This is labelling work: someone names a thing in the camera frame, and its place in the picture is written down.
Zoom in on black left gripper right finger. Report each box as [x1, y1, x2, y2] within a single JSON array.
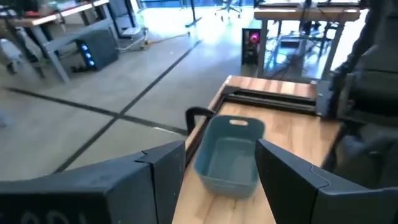
[[254, 139, 398, 224]]

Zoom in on black computer pink light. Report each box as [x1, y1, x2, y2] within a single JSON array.
[[241, 27, 262, 66]]

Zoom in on office chair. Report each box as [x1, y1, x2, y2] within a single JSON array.
[[215, 0, 244, 17]]

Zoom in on black aluminium table frame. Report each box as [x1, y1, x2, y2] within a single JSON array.
[[214, 84, 318, 115]]

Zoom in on teal plastic bin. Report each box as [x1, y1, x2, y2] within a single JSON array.
[[194, 114, 266, 200]]

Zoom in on black curved bracket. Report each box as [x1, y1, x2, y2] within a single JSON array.
[[185, 106, 215, 135]]

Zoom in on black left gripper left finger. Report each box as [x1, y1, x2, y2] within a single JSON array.
[[0, 139, 187, 224]]

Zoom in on wooden desk grey legs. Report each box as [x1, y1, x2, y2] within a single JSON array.
[[0, 0, 110, 83], [253, 5, 361, 79]]

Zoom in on black computer blue lights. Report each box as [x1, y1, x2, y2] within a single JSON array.
[[75, 26, 119, 71]]

